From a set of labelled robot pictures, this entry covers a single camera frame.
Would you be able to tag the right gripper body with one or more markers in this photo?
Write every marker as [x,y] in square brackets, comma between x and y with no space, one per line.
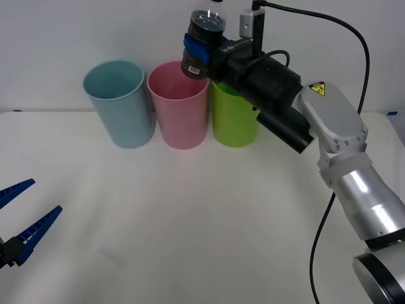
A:
[231,63]

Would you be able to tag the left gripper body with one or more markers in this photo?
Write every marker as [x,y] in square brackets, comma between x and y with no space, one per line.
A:
[1,253]

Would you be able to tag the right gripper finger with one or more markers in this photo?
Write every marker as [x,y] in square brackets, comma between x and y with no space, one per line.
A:
[199,50]
[226,40]

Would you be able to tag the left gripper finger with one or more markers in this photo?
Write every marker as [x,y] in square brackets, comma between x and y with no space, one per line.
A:
[34,231]
[14,190]

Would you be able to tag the dark plastic bottle black cap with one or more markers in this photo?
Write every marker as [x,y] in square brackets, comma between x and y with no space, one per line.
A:
[204,35]

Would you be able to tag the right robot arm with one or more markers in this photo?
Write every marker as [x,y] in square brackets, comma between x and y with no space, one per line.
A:
[335,126]

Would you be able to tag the green plastic bin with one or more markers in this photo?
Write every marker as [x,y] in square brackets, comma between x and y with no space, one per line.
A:
[232,123]

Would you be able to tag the pink plastic bin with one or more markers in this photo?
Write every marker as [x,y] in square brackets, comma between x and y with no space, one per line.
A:
[183,123]

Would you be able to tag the pale blue plastic bin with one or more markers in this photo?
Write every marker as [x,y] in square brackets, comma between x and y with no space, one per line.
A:
[125,120]

